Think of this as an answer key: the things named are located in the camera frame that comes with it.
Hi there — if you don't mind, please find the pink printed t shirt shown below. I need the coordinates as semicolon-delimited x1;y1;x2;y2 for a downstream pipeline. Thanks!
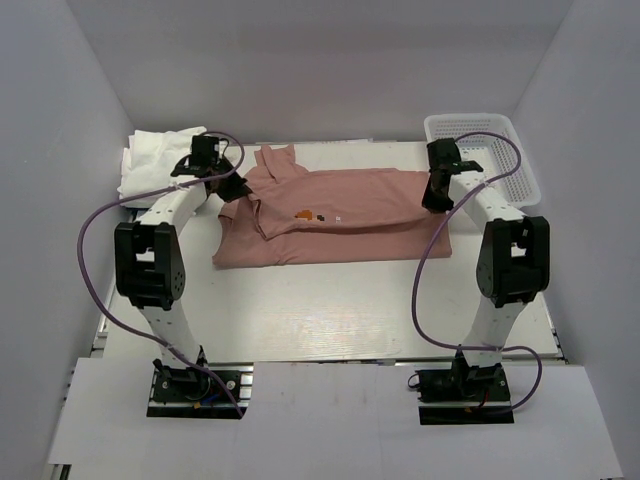
212;146;452;269

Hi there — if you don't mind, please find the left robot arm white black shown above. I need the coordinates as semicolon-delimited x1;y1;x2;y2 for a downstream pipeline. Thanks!
114;131;251;399

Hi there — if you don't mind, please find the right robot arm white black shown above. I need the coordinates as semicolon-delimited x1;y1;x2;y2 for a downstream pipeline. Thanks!
422;138;550;399

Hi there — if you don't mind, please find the white folded t shirt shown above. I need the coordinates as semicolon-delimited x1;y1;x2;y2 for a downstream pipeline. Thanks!
117;126;206;198

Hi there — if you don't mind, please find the white plastic mesh basket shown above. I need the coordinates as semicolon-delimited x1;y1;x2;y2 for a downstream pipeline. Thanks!
424;113;541;209

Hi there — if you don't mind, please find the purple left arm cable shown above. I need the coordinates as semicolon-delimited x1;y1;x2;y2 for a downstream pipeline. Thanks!
75;130;247;420

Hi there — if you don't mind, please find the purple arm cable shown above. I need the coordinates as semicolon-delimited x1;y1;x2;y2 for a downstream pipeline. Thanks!
75;130;247;420
407;131;545;414

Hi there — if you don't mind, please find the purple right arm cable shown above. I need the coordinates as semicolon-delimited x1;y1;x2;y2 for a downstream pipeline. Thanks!
407;131;545;414

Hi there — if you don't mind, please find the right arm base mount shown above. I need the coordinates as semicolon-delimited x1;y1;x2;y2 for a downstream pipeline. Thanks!
407;369;514;426

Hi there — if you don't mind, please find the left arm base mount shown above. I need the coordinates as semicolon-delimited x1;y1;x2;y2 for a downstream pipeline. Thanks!
146;359;253;420

